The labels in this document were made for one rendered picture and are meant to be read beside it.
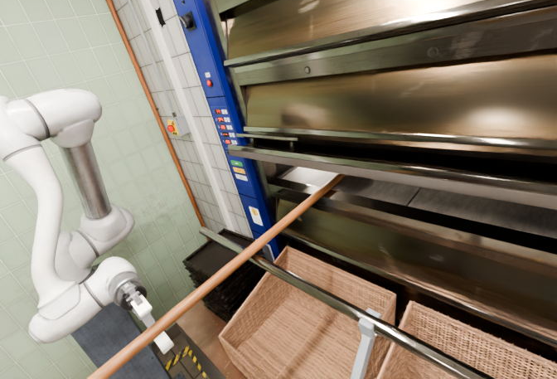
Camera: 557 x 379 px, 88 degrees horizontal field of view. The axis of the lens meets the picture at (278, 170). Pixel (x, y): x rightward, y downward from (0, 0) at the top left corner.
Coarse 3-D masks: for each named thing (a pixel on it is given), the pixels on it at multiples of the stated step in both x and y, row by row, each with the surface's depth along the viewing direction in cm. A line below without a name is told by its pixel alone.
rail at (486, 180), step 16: (320, 160) 82; (336, 160) 78; (352, 160) 75; (368, 160) 73; (432, 176) 62; (448, 176) 59; (464, 176) 57; (480, 176) 55; (496, 176) 54; (544, 192) 49
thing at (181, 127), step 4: (172, 116) 163; (180, 116) 157; (184, 116) 158; (168, 120) 159; (172, 120) 155; (176, 120) 155; (180, 120) 157; (184, 120) 159; (168, 124) 161; (172, 124) 158; (176, 124) 156; (180, 124) 157; (184, 124) 159; (176, 128) 157; (180, 128) 158; (184, 128) 159; (188, 128) 161; (172, 132) 162; (176, 132) 159; (180, 132) 158; (184, 132) 160; (188, 132) 161
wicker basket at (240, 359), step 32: (288, 256) 141; (256, 288) 130; (288, 288) 146; (352, 288) 116; (384, 288) 107; (256, 320) 134; (288, 320) 134; (320, 320) 130; (352, 320) 120; (384, 320) 98; (256, 352) 124; (288, 352) 120; (320, 352) 117; (352, 352) 114; (384, 352) 103
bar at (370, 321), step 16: (224, 240) 102; (256, 256) 90; (272, 272) 84; (288, 272) 81; (304, 288) 75; (320, 288) 73; (336, 304) 68; (352, 304) 67; (368, 320) 62; (368, 336) 63; (384, 336) 60; (400, 336) 58; (368, 352) 63; (416, 352) 55; (432, 352) 54; (448, 368) 51; (464, 368) 50
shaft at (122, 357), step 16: (336, 176) 117; (320, 192) 109; (304, 208) 104; (288, 224) 99; (256, 240) 92; (240, 256) 87; (224, 272) 83; (208, 288) 79; (192, 304) 77; (160, 320) 72; (176, 320) 74; (144, 336) 69; (128, 352) 67; (112, 368) 64
